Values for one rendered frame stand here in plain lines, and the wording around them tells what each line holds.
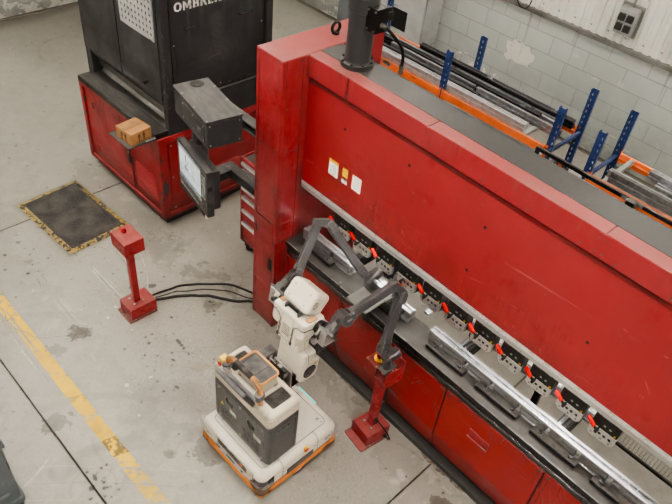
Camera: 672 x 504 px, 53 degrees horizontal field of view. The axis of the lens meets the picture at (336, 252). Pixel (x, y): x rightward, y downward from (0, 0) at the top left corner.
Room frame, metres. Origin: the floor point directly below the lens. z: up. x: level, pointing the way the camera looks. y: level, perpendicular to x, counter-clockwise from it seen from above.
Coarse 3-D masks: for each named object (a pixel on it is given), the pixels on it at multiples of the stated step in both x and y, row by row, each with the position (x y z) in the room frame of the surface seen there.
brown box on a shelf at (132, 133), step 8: (128, 120) 4.63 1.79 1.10; (136, 120) 4.65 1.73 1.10; (120, 128) 4.50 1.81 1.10; (128, 128) 4.51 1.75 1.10; (136, 128) 4.53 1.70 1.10; (144, 128) 4.55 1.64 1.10; (112, 136) 4.54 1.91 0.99; (120, 136) 4.50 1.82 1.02; (128, 136) 4.45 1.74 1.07; (136, 136) 4.47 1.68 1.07; (144, 136) 4.53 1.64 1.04; (152, 136) 4.61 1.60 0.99; (128, 144) 4.45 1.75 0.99; (136, 144) 4.46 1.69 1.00
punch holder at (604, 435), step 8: (600, 416) 2.15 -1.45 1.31; (600, 424) 2.13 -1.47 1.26; (608, 424) 2.11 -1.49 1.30; (592, 432) 2.14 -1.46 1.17; (600, 432) 2.12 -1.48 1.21; (608, 432) 2.10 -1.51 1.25; (616, 432) 2.08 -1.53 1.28; (600, 440) 2.10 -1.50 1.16; (608, 440) 2.09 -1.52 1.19; (616, 440) 2.07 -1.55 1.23
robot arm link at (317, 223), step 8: (312, 224) 3.15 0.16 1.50; (320, 224) 3.13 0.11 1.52; (312, 232) 3.10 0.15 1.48; (312, 240) 3.08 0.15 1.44; (304, 248) 3.04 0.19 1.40; (312, 248) 3.05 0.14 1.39; (304, 256) 3.01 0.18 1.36; (296, 264) 2.98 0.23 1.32; (304, 264) 2.98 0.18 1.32; (288, 272) 2.98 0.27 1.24; (296, 272) 2.93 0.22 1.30
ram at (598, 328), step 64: (320, 128) 3.66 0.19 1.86; (384, 128) 3.32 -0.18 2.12; (320, 192) 3.62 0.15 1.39; (384, 192) 3.26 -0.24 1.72; (448, 192) 2.97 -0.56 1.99; (448, 256) 2.90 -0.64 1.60; (512, 256) 2.66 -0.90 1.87; (576, 256) 2.45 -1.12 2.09; (512, 320) 2.57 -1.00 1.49; (576, 320) 2.36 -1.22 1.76; (640, 320) 2.19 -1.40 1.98; (576, 384) 2.27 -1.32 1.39; (640, 384) 2.10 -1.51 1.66
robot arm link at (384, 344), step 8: (392, 296) 2.88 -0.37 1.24; (392, 304) 2.83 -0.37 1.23; (400, 304) 2.83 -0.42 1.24; (392, 312) 2.80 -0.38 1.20; (392, 320) 2.77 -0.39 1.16; (384, 328) 2.76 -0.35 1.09; (392, 328) 2.75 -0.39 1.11; (384, 336) 2.72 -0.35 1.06; (392, 336) 2.73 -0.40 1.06; (384, 344) 2.69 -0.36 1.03
